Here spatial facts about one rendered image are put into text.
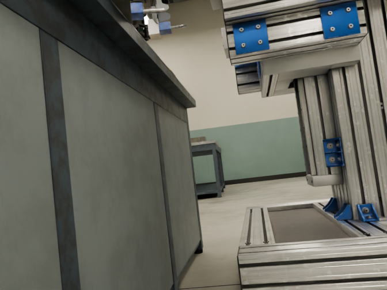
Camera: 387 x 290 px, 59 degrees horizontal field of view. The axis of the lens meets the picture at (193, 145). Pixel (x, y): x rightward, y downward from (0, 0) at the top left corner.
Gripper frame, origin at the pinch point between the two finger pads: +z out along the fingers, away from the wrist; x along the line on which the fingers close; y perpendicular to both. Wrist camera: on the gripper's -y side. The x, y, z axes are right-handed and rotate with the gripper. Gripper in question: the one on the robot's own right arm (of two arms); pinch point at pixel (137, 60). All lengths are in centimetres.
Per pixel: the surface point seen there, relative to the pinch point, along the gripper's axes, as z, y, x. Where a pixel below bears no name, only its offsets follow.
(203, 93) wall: -114, -365, 487
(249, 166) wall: 60, -300, 533
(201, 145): 21, -193, 261
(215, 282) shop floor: 95, 30, 0
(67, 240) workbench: 60, 66, -73
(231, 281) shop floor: 95, 35, 4
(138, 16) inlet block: 11, 51, -41
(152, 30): 3.1, 33.6, -20.4
